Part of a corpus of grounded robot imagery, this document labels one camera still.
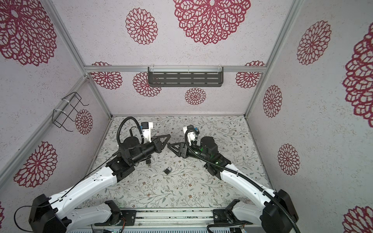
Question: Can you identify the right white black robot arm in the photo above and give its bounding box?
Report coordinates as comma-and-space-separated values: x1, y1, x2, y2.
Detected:
168, 136, 300, 233

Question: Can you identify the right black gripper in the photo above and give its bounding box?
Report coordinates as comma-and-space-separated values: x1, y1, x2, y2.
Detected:
169, 142, 212, 165

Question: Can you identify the grey slotted wall shelf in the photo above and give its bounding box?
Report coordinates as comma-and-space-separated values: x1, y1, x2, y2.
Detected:
147, 67, 224, 87

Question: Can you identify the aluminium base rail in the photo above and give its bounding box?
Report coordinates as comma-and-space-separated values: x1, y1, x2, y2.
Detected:
51, 207, 296, 231

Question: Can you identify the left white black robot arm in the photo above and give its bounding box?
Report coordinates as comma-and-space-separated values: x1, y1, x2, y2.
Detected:
28, 134, 171, 233

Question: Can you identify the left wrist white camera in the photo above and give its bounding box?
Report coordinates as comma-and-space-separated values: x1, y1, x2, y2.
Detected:
140, 122, 153, 143

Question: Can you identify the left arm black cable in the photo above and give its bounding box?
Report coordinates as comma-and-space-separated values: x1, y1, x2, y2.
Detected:
14, 116, 145, 233

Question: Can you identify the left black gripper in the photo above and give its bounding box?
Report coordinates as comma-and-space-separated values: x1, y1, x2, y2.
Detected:
132, 134, 171, 166

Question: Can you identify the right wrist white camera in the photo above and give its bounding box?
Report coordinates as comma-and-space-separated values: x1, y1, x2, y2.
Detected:
183, 125, 199, 146

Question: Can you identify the wrist white camera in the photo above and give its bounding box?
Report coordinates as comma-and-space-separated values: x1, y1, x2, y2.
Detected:
183, 125, 199, 146
140, 122, 153, 143

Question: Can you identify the black wire wall rack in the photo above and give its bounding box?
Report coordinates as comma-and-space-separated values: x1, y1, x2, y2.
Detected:
51, 92, 89, 132

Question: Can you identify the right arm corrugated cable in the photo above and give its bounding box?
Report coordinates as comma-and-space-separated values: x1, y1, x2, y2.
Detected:
184, 128, 301, 233

